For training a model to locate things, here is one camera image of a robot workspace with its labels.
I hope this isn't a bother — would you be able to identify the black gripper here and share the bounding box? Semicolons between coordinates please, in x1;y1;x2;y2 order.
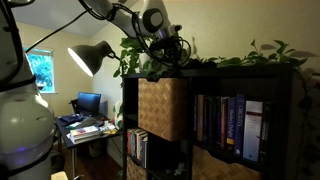
151;34;182;67

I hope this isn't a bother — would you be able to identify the woven bamboo basket drawer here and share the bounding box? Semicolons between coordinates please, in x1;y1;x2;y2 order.
137;77;189;142
125;156;148;180
192;145;266;180

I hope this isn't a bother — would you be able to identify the green pothos plant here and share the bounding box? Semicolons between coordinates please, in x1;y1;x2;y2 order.
112;36;320;180

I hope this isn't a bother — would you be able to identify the dark cube bookshelf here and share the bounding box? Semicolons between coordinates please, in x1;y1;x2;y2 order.
121;63;296;180

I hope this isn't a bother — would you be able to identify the tan spine book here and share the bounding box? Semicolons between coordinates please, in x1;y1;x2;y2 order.
195;94;205;143

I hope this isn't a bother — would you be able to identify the grey desk lamp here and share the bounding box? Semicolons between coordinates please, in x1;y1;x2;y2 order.
67;40;125;78

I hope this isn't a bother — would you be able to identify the brown red spine book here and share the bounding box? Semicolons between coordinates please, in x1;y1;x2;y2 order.
219;96;230;149

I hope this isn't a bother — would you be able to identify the blue book yellow label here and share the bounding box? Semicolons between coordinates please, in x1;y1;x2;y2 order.
226;96;238;152

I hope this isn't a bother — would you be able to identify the black computer monitor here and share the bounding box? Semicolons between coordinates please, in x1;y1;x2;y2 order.
76;92;102;118

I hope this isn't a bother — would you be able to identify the thin orange spine book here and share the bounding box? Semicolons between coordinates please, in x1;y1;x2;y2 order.
126;128;133;155

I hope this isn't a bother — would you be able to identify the small white printed box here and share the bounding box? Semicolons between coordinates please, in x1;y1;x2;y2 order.
99;122;116;133

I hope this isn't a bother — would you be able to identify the blue and white book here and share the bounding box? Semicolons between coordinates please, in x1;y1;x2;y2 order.
141;132;149;169

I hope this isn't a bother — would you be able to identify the blue Circuits textbook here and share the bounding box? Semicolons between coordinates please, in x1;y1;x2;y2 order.
233;93;247;157

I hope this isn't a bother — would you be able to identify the dark grey keyboard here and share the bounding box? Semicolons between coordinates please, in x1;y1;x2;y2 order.
76;116;98;129

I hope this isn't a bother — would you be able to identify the colourful cover book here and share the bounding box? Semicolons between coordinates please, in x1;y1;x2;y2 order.
69;125;101;138

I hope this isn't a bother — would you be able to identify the dark blue cloth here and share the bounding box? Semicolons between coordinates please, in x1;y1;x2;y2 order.
58;113;84;124

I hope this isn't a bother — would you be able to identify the thick white book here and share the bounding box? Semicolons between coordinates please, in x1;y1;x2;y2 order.
68;133;103;145

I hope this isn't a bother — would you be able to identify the black book printed spine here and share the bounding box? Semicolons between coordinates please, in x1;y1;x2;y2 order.
259;101;274;164

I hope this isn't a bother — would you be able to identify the dark desk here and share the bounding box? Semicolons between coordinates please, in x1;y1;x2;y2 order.
54;113;123;180

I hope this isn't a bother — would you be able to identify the light wooden block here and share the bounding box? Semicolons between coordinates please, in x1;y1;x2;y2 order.
49;170;69;180

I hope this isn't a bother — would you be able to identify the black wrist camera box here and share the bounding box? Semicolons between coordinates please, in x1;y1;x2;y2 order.
170;23;184;33

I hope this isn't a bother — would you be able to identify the long black cable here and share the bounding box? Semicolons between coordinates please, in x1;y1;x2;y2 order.
24;9;89;54

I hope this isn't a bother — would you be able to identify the window with white frame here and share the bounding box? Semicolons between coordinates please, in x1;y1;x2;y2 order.
23;46;56;95

